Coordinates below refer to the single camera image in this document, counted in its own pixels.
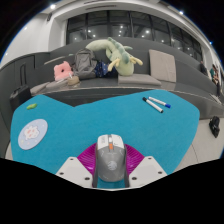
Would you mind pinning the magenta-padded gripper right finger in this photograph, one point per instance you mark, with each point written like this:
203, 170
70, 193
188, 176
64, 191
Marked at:
148, 170

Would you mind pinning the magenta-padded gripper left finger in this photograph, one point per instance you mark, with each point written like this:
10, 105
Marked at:
73, 170

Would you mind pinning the grey computer mouse orange accents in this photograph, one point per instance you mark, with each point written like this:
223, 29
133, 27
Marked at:
110, 163

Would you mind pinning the round light blue mouse pad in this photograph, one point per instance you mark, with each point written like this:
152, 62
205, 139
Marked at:
32, 134

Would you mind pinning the white marker blue cap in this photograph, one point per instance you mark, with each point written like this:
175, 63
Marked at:
159, 101

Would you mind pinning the small green eraser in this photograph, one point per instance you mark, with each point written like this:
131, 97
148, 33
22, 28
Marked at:
32, 106

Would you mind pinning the black bag on floor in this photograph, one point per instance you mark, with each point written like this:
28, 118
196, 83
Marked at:
214, 126

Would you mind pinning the grey flat seat cushion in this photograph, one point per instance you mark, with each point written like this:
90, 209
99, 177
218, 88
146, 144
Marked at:
138, 80
56, 84
38, 88

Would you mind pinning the beige hat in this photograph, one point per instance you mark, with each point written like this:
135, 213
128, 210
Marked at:
73, 80

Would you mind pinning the black suitcase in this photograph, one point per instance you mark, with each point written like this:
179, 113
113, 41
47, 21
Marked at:
20, 95

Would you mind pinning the pink plush cushion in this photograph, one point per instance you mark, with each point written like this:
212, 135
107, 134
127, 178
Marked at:
62, 71

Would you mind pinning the dark blue patterned bag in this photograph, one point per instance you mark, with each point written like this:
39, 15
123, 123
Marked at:
101, 69

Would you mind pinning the grey upright back cushion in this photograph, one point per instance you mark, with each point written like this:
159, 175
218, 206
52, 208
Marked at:
162, 65

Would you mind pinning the grey backpack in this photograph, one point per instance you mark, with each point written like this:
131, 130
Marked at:
85, 64

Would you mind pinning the green plush dragon toy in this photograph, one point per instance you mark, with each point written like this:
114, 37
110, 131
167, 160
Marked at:
123, 63

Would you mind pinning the person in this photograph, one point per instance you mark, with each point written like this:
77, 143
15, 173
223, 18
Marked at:
215, 78
203, 68

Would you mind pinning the ceiling lights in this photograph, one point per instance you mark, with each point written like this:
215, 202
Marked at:
52, 6

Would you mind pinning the black wall speaker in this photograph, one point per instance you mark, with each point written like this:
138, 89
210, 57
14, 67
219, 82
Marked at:
49, 16

